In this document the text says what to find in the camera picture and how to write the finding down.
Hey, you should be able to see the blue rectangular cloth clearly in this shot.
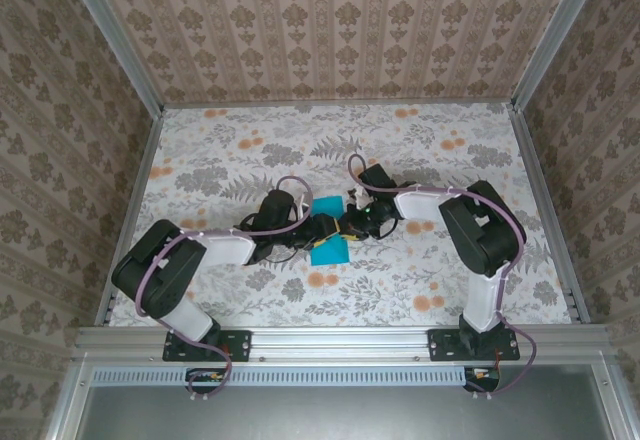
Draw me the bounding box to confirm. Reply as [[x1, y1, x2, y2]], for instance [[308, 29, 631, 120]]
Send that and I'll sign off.
[[308, 195, 352, 267]]

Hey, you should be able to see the grey metal sheet panel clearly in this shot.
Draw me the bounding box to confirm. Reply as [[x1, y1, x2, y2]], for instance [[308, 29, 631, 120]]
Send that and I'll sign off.
[[74, 384, 606, 440]]

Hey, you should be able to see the black connector board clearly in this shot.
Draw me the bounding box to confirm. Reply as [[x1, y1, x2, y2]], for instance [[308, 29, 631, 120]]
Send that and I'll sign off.
[[463, 365, 502, 393], [185, 367, 227, 394]]

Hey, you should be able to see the thin aluminium edge rail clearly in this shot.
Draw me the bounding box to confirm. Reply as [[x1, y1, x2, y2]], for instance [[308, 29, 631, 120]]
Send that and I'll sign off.
[[162, 101, 514, 110]]

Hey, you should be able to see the wide aluminium base rail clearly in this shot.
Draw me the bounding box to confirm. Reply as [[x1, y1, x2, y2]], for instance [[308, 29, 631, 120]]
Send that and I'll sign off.
[[74, 326, 614, 361]]

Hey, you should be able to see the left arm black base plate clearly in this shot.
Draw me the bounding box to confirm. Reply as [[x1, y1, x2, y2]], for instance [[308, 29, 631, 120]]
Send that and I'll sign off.
[[163, 328, 252, 362]]

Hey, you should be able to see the slotted grey cable duct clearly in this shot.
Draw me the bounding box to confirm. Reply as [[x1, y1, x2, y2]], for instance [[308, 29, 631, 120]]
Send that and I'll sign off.
[[92, 365, 474, 387]]

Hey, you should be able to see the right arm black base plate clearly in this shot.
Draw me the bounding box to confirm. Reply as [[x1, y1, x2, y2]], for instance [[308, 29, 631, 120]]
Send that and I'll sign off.
[[428, 328, 521, 362]]

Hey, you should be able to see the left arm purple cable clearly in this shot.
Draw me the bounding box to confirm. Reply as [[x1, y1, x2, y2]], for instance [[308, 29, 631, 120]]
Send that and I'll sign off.
[[134, 175, 314, 404]]

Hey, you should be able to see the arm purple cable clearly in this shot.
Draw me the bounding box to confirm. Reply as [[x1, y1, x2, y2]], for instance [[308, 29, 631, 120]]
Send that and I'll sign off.
[[134, 175, 314, 404], [348, 153, 540, 401]]

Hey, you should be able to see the aluminium table edge rail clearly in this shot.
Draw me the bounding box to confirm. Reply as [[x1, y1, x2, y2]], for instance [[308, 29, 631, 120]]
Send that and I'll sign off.
[[94, 107, 166, 329], [507, 102, 591, 324]]

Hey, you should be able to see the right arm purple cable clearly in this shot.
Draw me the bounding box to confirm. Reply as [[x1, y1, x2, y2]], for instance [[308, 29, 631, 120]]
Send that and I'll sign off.
[[348, 153, 540, 401]]

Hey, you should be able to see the aluminium corner post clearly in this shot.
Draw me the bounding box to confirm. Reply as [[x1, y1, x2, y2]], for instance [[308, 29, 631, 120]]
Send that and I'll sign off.
[[509, 0, 609, 111], [62, 0, 166, 114]]

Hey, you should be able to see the aluminium lower frame bar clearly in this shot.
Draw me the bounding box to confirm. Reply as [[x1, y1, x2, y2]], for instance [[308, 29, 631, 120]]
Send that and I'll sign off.
[[589, 354, 632, 440], [44, 354, 95, 440]]

